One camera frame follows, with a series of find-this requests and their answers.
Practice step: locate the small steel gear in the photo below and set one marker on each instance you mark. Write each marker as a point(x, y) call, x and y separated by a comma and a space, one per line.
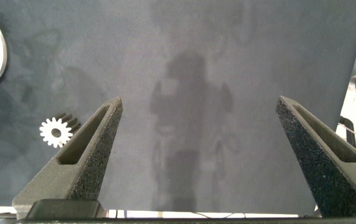
point(48, 130)

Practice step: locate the black stand leg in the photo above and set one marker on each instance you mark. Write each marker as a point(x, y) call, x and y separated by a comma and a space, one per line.
point(349, 132)

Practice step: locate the dark rubber mat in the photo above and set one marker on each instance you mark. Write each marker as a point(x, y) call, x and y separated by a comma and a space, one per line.
point(196, 34)

